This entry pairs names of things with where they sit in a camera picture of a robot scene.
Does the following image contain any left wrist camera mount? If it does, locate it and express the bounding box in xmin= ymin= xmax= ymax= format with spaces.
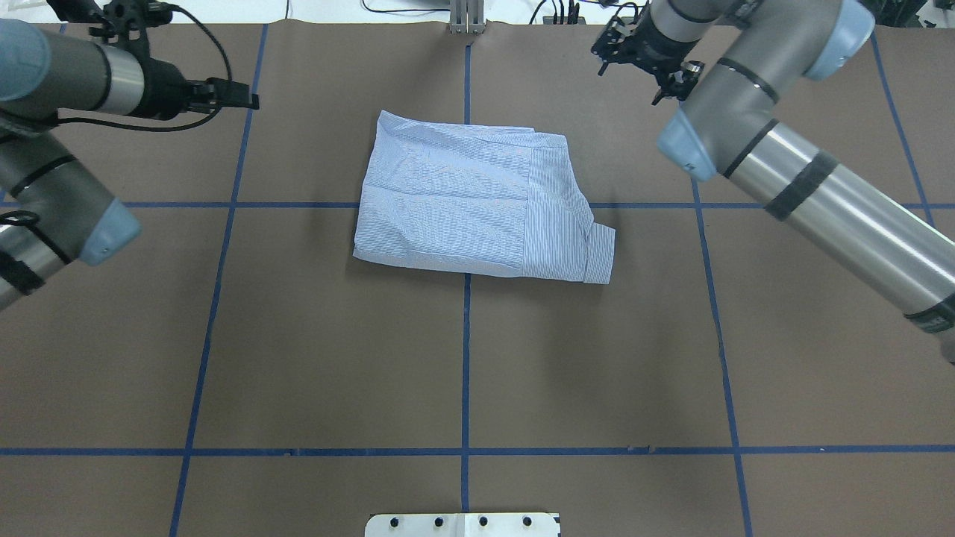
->
xmin=88 ymin=1 xmax=178 ymax=50

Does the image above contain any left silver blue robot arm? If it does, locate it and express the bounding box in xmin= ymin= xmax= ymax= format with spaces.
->
xmin=2 ymin=1 xmax=260 ymax=308

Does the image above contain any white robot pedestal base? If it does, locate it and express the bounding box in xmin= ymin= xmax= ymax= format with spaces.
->
xmin=364 ymin=512 xmax=562 ymax=536

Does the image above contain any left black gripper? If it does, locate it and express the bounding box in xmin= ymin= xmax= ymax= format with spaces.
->
xmin=139 ymin=58 xmax=260 ymax=120

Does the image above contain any blue white striped shirt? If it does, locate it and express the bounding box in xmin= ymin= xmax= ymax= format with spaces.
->
xmin=354 ymin=111 xmax=616 ymax=285

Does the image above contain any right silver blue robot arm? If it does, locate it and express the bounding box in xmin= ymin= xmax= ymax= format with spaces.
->
xmin=591 ymin=1 xmax=954 ymax=362

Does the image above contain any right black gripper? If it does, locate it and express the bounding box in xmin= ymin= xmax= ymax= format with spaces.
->
xmin=591 ymin=15 xmax=706 ymax=105

